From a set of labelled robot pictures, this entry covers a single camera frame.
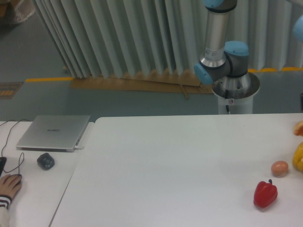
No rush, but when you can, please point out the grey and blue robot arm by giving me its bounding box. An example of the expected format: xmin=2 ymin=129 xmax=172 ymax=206
xmin=194 ymin=0 xmax=303 ymax=99

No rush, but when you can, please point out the silver closed laptop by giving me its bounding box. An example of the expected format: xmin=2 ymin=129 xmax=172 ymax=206
xmin=16 ymin=115 xmax=90 ymax=152

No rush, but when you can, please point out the orange bread roll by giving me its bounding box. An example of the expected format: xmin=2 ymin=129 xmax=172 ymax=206
xmin=293 ymin=121 xmax=303 ymax=136

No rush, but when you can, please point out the person's hand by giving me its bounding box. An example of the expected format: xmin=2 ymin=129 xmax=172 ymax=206
xmin=0 ymin=175 xmax=22 ymax=199

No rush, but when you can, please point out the black keyboard edge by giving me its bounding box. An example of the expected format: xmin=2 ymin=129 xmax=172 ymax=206
xmin=0 ymin=157 xmax=7 ymax=176

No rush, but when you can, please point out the black computer mouse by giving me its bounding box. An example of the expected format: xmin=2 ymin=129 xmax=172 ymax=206
xmin=12 ymin=174 xmax=22 ymax=185

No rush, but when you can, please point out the white laptop plug cable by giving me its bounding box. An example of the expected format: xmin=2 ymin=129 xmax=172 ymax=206
xmin=75 ymin=122 xmax=93 ymax=150

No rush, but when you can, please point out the striped cream sleeve forearm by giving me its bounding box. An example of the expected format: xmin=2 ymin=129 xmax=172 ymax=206
xmin=0 ymin=195 xmax=12 ymax=227

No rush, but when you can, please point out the brown egg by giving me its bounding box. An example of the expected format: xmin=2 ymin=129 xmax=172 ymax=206
xmin=271 ymin=161 xmax=289 ymax=177

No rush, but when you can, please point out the grey folding partition screen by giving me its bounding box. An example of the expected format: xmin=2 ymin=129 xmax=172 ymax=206
xmin=33 ymin=0 xmax=303 ymax=78

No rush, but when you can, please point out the yellow bell pepper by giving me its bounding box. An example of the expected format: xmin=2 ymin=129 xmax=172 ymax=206
xmin=292 ymin=142 xmax=303 ymax=172

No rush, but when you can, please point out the red bell pepper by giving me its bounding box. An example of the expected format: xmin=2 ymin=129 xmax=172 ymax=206
xmin=253 ymin=179 xmax=278 ymax=208

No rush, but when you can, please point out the dark grey earbuds case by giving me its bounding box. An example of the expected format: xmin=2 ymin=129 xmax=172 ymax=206
xmin=37 ymin=153 xmax=55 ymax=171

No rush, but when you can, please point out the brown cardboard sheet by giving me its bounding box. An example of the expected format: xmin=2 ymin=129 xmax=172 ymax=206
xmin=70 ymin=70 xmax=213 ymax=99

